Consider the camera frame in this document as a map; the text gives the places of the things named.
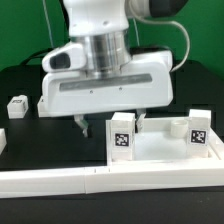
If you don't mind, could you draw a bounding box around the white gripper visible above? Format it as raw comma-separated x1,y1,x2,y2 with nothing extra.
42,50,173,137

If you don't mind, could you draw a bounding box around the white square table top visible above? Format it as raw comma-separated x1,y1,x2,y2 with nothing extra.
106,117,224,165

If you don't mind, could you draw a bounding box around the white U-shaped obstacle fence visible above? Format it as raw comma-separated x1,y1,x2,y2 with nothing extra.
0,118,224,200

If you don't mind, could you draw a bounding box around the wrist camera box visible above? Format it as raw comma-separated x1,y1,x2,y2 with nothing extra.
42,42,87,73

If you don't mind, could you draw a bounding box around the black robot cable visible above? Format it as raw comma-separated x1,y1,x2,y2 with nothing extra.
19,0,73,66

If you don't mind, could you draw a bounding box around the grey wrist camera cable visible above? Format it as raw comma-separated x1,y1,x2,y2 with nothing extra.
127,0,192,73

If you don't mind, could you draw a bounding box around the thin grey cable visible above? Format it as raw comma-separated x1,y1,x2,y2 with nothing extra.
41,0,56,51

